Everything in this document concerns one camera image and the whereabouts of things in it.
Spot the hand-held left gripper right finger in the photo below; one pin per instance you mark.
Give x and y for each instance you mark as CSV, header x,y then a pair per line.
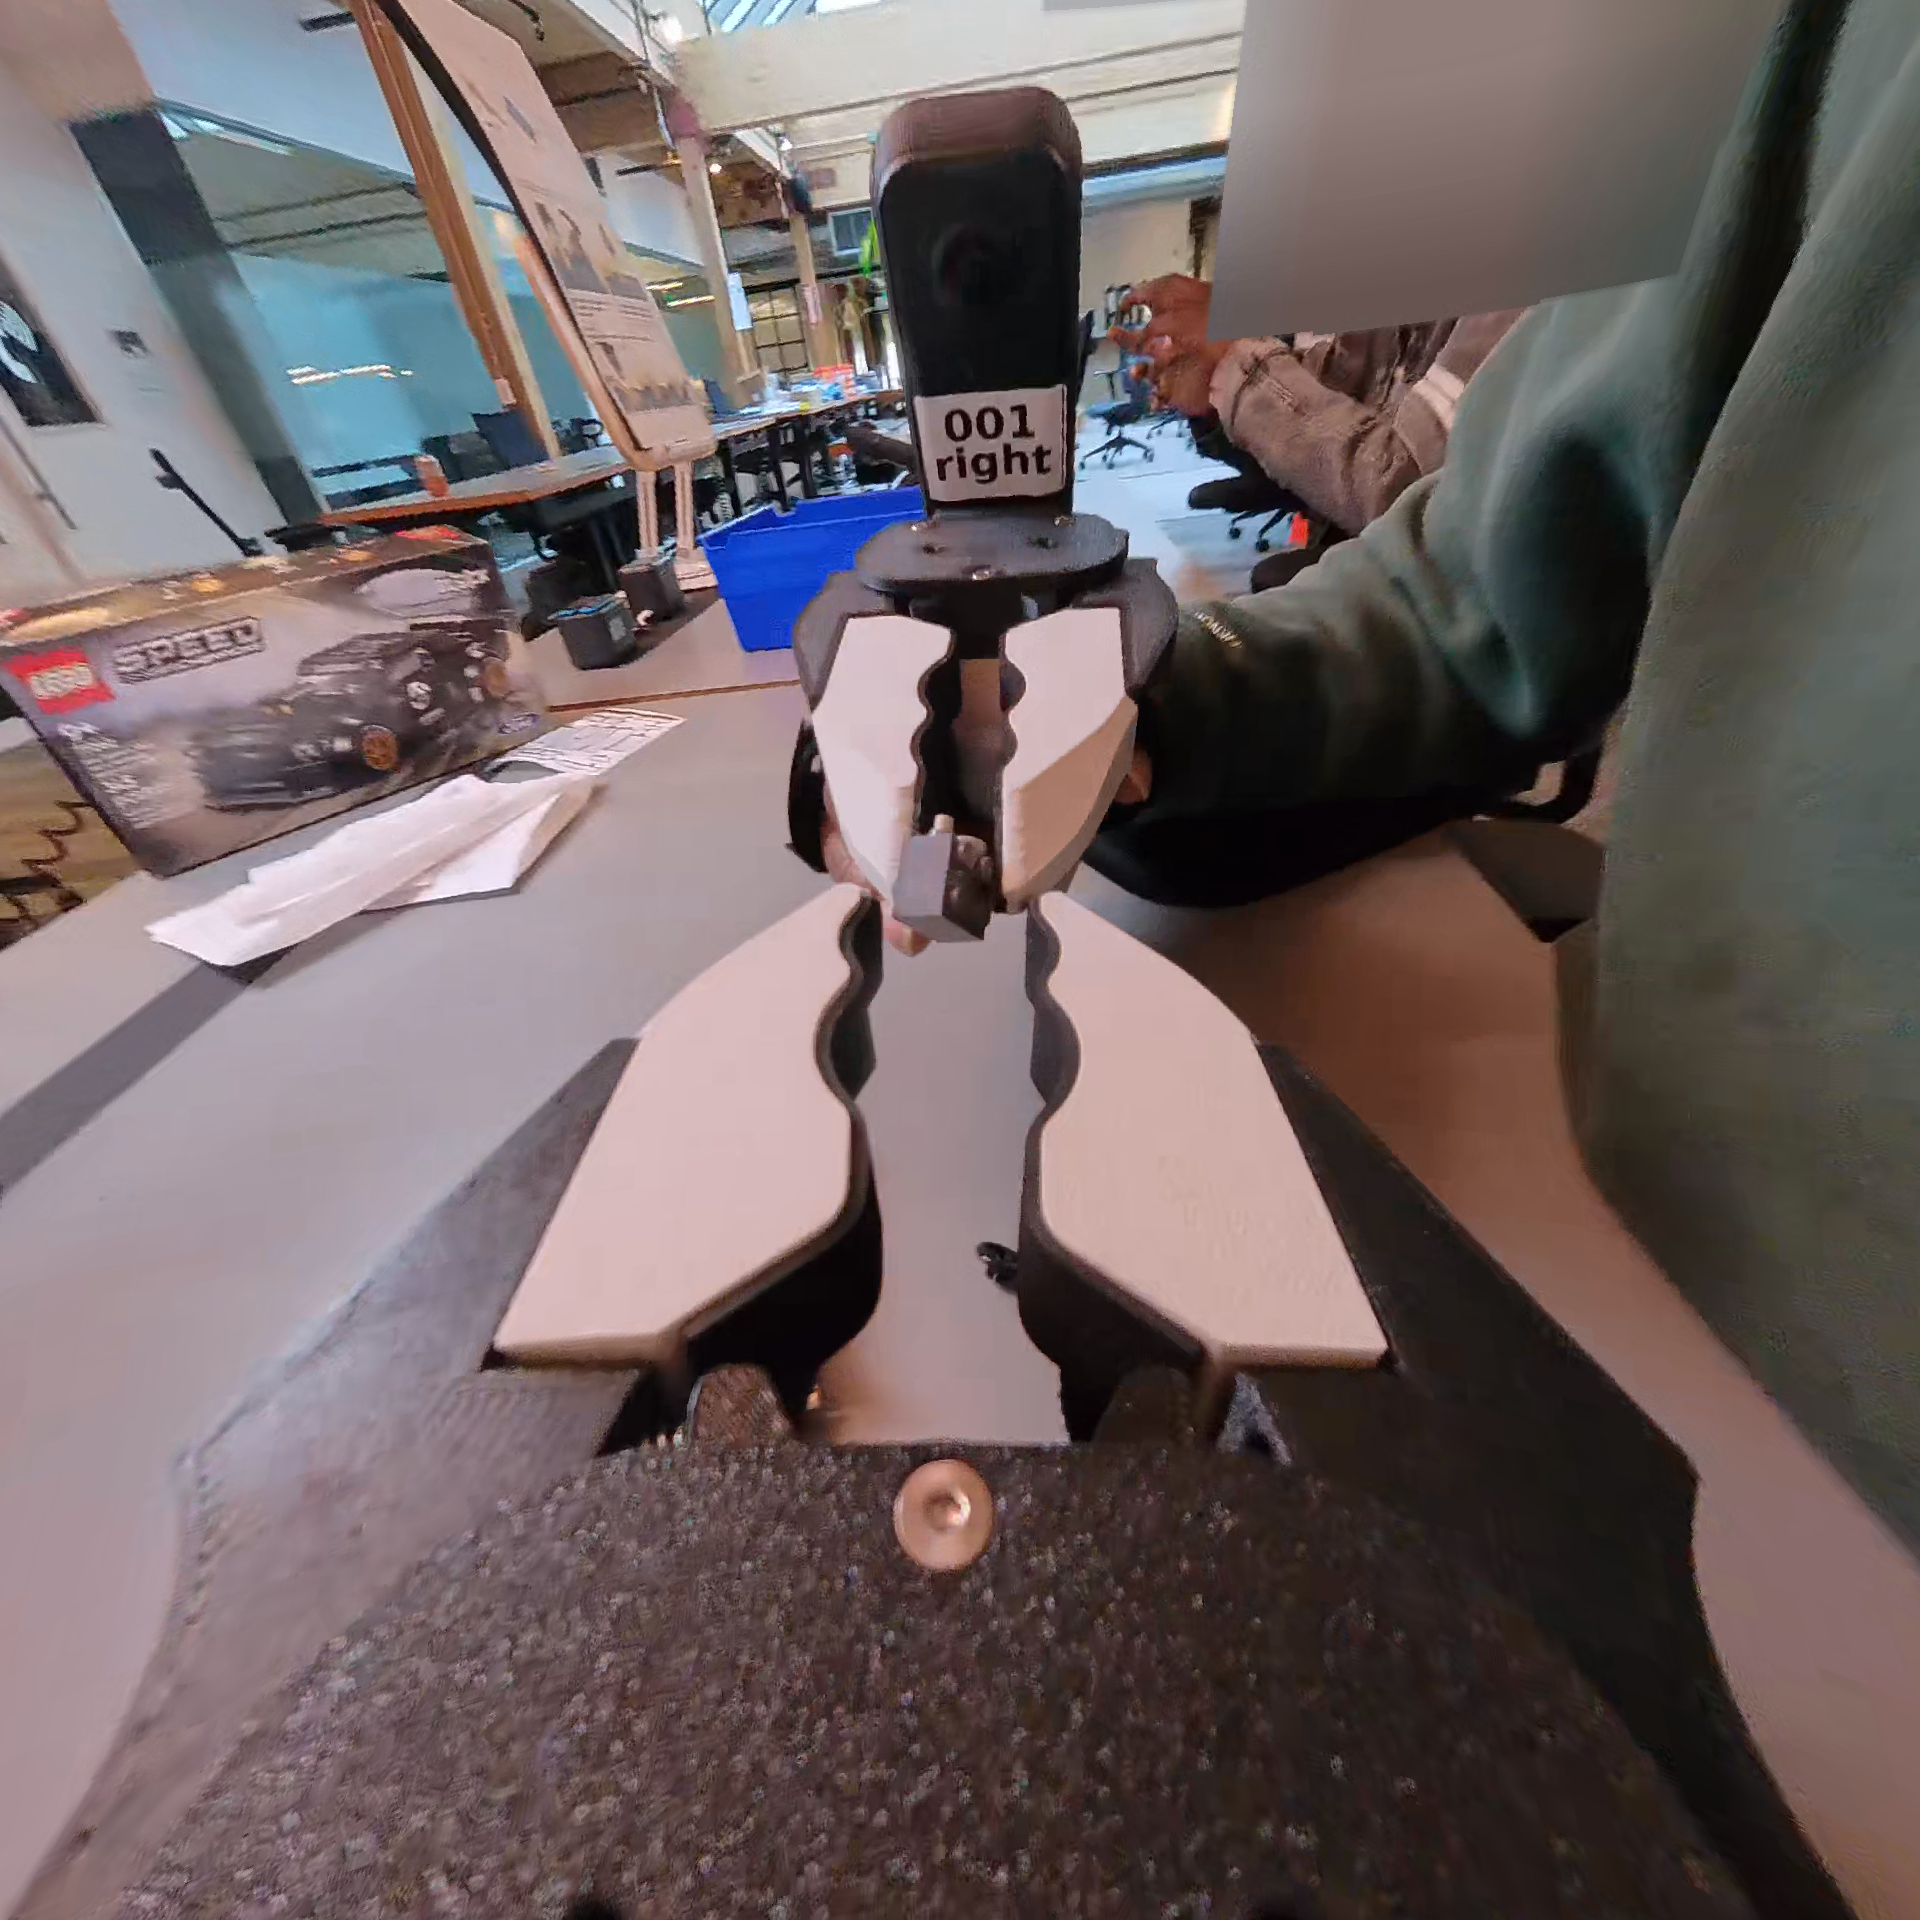
x,y
1201,1187

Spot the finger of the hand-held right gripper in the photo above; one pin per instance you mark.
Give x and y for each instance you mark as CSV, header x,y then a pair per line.
x,y
876,736
1073,736

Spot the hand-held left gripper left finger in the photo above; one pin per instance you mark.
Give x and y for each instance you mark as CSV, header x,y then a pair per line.
x,y
691,1187

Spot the small grey lego piece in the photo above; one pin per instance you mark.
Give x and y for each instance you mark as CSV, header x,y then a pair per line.
x,y
940,886

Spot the person's right forearm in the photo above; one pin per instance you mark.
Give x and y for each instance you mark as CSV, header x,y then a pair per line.
x,y
1411,660

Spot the lego set box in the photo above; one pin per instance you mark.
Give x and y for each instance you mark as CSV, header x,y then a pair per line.
x,y
271,707

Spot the blue bin with white label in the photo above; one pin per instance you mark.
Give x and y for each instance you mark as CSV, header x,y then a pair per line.
x,y
796,571

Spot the small black box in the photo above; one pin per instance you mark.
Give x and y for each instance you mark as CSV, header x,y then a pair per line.
x,y
596,632
654,584

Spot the printed white sheet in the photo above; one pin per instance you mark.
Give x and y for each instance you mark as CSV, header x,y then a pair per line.
x,y
603,738

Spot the poster on wooden easel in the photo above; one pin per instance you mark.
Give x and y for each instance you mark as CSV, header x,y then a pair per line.
x,y
573,211

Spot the long wooden table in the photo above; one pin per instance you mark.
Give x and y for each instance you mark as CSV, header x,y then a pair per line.
x,y
511,480

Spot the white paper bags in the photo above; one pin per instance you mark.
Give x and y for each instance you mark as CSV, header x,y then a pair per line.
x,y
363,865

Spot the person's green sweatshirt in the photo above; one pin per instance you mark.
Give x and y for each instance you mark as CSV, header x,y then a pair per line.
x,y
1772,902

